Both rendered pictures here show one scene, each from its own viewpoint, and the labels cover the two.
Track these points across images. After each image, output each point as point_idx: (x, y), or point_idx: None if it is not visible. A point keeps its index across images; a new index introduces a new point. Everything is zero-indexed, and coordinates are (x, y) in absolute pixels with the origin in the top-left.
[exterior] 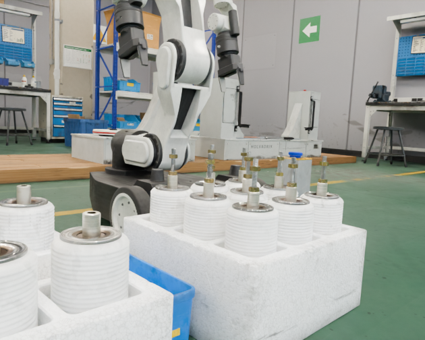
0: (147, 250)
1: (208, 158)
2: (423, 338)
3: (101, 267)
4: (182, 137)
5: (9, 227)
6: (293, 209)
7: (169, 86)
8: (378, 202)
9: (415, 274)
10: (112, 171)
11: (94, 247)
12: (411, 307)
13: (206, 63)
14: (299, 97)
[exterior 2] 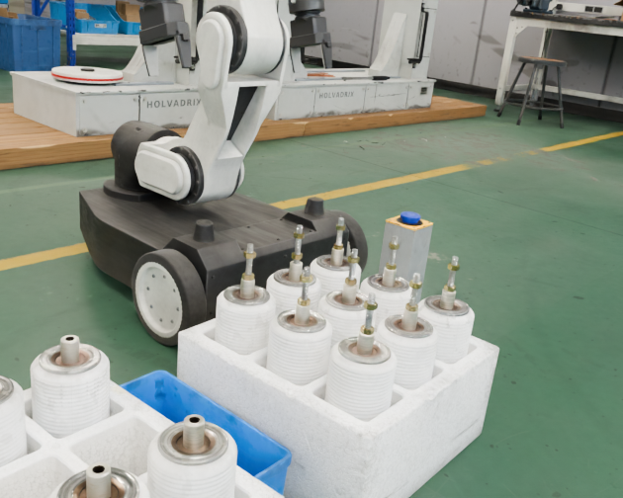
0: (217, 383)
1: (305, 275)
2: (552, 483)
3: (214, 488)
4: (234, 157)
5: (61, 399)
6: (413, 345)
7: (220, 87)
8: (514, 221)
9: (554, 375)
10: (118, 194)
11: (207, 469)
12: (543, 434)
13: (277, 47)
14: (402, 3)
